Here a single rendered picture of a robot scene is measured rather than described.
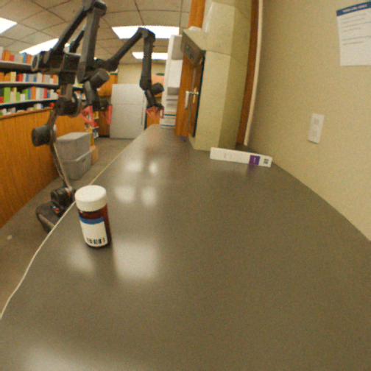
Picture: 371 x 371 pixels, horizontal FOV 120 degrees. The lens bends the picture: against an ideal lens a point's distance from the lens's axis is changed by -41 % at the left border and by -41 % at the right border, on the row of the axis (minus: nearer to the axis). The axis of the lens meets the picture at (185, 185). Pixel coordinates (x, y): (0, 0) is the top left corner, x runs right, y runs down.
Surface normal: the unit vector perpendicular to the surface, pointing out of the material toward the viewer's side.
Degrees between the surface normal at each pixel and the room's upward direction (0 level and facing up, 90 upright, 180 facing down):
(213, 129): 90
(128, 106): 90
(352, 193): 90
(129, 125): 90
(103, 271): 0
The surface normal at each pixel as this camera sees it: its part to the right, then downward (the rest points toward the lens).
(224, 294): 0.11, -0.90
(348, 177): -0.99, -0.07
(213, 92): 0.07, 0.42
